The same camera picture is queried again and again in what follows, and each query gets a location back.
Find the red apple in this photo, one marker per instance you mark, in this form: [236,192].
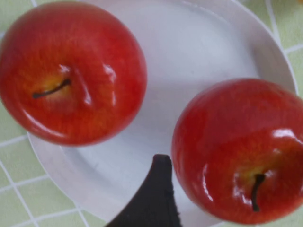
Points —
[225,142]
[71,59]

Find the green checked tablecloth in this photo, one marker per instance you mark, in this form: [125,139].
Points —
[14,177]

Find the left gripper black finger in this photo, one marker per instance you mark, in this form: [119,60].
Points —
[154,201]

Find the white plate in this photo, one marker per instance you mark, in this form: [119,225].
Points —
[189,47]

